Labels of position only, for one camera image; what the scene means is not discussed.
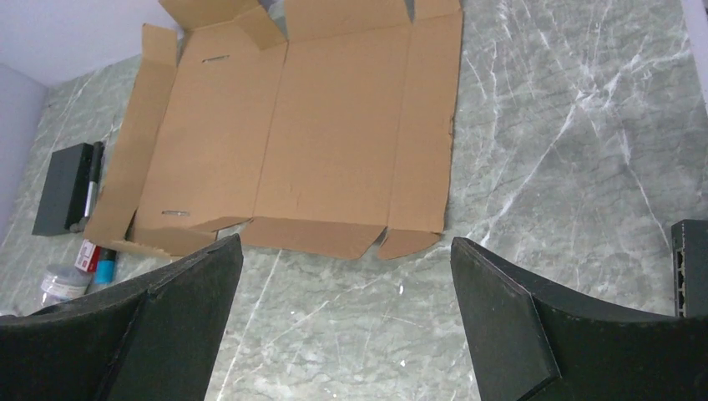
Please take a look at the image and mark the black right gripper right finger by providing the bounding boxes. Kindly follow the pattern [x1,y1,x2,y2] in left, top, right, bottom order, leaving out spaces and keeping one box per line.
[450,237,707,400]

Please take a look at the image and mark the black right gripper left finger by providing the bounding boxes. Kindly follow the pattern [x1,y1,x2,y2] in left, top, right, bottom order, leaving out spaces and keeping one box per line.
[1,234,244,400]

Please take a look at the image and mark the brown cardboard box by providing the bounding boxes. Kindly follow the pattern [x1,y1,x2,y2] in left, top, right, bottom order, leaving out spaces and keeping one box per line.
[84,1,463,260]

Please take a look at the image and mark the small red white box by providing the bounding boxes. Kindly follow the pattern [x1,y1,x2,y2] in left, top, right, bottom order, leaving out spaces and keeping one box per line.
[74,239,101,273]

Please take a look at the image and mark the flat black box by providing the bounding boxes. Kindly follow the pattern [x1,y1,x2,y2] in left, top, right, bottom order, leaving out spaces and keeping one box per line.
[32,143,94,236]

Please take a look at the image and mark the clear plastic jar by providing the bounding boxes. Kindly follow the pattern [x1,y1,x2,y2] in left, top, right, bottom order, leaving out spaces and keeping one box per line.
[40,264,93,307]

